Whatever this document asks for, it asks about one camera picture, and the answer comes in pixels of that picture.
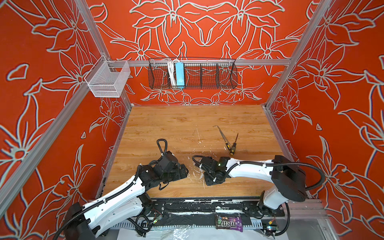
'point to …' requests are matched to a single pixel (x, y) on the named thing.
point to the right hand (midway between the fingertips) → (205, 183)
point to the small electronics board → (270, 228)
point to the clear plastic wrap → (179, 233)
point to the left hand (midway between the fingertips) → (183, 173)
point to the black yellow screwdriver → (233, 147)
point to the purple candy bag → (226, 222)
